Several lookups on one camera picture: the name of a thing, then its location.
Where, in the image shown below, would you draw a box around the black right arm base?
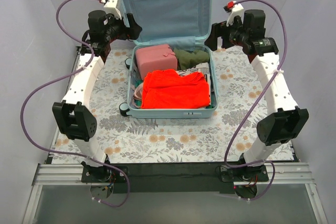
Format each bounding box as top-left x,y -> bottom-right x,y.
215,165 -> 269,182

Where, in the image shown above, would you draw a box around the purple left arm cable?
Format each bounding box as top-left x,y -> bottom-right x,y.
20,0 -> 130,207

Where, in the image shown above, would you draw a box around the bright orange shorts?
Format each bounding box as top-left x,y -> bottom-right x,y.
141,69 -> 211,109

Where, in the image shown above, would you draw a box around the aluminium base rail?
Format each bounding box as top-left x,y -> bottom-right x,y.
23,162 -> 327,223

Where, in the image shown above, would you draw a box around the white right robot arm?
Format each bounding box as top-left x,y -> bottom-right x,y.
205,9 -> 309,181

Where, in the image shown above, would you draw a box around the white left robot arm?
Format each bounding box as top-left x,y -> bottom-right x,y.
52,10 -> 142,163

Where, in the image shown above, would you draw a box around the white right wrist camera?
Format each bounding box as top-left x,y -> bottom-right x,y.
224,1 -> 244,27

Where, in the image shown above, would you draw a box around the newspaper print garment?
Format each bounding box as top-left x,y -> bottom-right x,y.
176,62 -> 211,85

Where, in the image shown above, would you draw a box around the floral patterned table mat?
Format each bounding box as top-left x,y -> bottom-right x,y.
51,47 -> 300,164

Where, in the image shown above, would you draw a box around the pink toiletry case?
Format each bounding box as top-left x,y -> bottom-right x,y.
135,44 -> 178,80

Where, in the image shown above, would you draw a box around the light blue suitcase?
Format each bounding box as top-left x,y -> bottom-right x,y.
119,0 -> 218,119

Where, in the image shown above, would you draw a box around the beige pink bra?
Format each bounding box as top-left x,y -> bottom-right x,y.
132,83 -> 143,109

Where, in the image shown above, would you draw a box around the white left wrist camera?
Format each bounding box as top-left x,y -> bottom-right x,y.
99,0 -> 123,20

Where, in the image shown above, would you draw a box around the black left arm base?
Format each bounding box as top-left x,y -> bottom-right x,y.
81,161 -> 126,183

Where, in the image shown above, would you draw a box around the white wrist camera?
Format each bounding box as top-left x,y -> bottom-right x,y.
224,1 -> 244,27
99,0 -> 123,20

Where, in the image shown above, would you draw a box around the olive green shirt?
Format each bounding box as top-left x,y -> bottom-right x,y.
174,48 -> 210,70

